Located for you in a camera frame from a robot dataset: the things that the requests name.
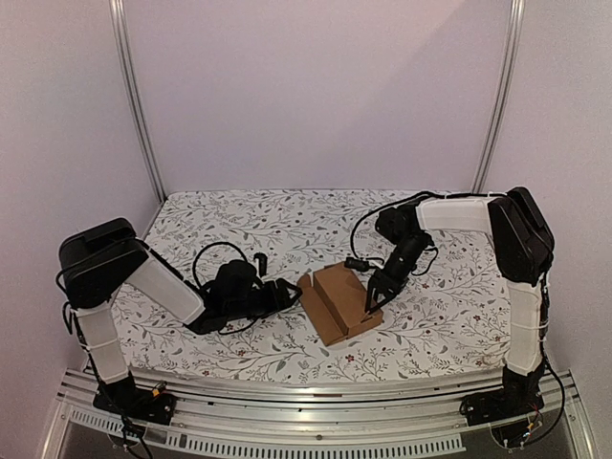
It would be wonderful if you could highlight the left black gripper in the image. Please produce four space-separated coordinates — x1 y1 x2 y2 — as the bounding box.
225 279 302 323

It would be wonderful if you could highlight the brown cardboard box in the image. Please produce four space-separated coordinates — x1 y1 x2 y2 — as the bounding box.
297 263 383 346

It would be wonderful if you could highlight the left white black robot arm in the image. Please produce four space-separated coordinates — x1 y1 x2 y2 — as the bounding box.
55 218 302 415

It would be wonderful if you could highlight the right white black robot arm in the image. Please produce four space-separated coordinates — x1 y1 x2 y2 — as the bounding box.
363 186 555 417

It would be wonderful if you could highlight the floral patterned table mat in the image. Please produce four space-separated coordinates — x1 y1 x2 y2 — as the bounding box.
113 190 511 384

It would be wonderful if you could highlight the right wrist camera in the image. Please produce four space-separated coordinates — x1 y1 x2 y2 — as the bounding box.
343 256 383 273

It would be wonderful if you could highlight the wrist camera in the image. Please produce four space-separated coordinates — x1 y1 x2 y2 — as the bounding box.
343 256 383 273
253 252 268 277

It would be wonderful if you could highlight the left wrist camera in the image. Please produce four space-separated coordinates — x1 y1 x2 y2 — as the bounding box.
253 252 268 277

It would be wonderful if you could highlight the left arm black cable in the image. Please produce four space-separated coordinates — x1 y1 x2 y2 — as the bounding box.
190 241 250 288

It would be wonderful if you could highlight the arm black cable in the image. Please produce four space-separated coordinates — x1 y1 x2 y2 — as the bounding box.
350 190 431 262
190 241 250 288

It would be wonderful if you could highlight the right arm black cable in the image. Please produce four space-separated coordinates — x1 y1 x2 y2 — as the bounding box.
350 190 431 262

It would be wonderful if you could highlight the aluminium front rail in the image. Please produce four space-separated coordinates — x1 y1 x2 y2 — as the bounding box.
55 367 582 455

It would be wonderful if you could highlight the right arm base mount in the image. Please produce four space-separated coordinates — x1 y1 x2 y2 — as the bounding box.
459 387 544 448

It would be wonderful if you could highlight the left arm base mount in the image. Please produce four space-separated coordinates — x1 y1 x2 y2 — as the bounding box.
93 375 177 426

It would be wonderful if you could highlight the right aluminium frame post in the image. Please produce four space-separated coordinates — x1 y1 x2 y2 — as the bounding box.
471 0 526 194

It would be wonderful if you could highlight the aluminium frame post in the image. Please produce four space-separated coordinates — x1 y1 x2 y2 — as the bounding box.
471 0 526 194
109 0 167 204

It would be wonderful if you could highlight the left aluminium frame post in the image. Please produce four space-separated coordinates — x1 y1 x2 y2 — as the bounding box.
109 0 167 204

